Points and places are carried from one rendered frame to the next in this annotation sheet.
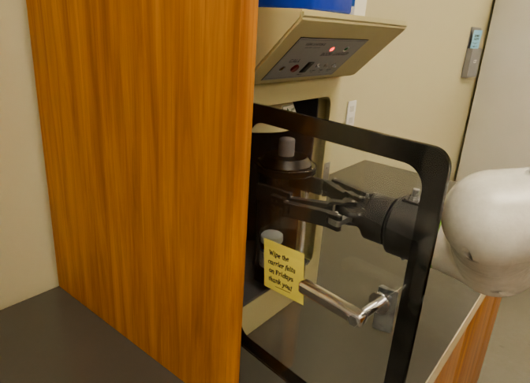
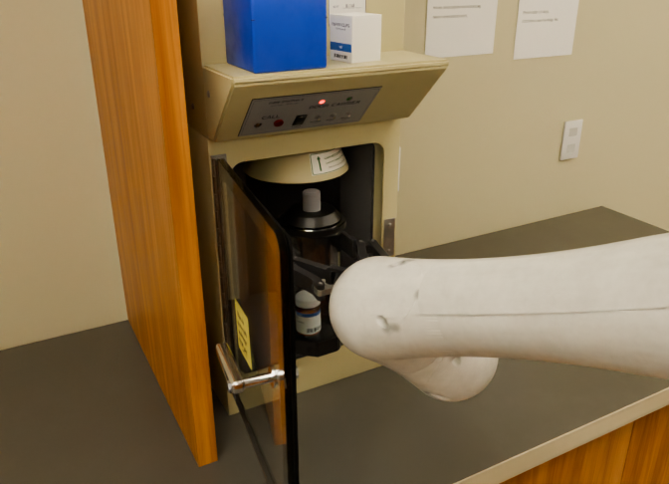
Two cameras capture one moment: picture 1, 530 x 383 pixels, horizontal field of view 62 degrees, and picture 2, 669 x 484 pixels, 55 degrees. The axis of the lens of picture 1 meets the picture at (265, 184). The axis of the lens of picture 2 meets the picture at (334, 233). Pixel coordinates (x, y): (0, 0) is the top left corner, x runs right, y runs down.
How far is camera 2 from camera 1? 0.48 m
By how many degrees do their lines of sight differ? 22
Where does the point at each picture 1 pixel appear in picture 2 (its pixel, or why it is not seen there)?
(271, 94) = (275, 145)
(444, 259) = not seen: hidden behind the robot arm
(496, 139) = not seen: outside the picture
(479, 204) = (337, 291)
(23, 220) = (95, 250)
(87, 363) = (111, 395)
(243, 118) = (179, 181)
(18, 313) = (82, 339)
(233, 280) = (190, 335)
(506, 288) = (429, 389)
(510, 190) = (363, 281)
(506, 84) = not seen: outside the picture
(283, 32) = (225, 98)
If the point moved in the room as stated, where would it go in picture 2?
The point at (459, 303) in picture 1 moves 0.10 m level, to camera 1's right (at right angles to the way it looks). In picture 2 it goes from (559, 420) to (626, 437)
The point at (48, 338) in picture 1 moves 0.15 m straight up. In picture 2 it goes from (93, 366) to (81, 295)
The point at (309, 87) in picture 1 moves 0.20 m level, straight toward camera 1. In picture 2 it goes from (339, 134) to (266, 168)
